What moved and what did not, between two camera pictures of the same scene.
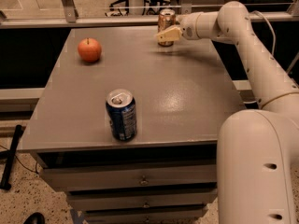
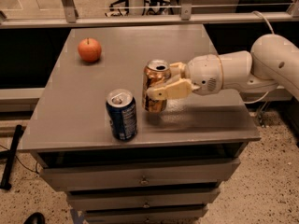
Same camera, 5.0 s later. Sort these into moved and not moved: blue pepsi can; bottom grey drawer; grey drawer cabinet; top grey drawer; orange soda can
Moved: orange soda can
Not moved: bottom grey drawer; blue pepsi can; grey drawer cabinet; top grey drawer
